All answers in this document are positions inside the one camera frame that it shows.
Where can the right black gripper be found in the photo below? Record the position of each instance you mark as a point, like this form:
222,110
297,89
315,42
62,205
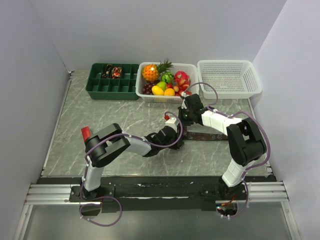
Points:
180,112

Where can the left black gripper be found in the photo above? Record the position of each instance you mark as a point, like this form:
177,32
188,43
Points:
177,145

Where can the brown floral necktie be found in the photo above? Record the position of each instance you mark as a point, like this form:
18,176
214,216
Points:
199,136

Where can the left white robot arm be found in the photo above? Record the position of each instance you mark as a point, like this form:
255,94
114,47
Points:
109,143

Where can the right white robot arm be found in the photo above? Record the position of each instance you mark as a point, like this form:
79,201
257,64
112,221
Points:
245,139

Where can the toy orange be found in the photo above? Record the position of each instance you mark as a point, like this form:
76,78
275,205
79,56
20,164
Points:
169,92

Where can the toy dragon fruit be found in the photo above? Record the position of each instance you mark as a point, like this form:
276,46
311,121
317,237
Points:
182,78

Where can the toy green apple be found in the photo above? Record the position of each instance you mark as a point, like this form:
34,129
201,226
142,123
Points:
162,85

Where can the toy yellow mango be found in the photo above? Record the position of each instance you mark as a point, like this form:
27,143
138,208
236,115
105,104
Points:
157,91

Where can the toy watermelon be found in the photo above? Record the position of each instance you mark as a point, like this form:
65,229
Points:
167,77

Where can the white fruit basket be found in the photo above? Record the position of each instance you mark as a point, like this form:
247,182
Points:
167,87

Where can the toy purple grapes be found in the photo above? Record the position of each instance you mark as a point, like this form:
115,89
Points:
147,89

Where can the empty white basket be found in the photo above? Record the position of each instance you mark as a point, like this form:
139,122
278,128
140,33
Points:
228,79

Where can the toy pineapple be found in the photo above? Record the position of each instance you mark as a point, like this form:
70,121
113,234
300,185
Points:
152,72

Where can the red toothpaste box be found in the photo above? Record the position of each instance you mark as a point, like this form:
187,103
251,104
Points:
86,133

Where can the green compartment tray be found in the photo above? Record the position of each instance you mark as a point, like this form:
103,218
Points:
113,89

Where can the red patterned rolled tie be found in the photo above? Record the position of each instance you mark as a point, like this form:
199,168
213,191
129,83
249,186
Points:
116,72

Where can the dark rolled tie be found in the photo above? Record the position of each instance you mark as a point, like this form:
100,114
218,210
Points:
106,71

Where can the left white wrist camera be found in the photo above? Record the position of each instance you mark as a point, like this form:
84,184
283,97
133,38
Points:
172,122

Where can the aluminium frame rail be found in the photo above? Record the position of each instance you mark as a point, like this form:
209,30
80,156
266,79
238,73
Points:
267,192

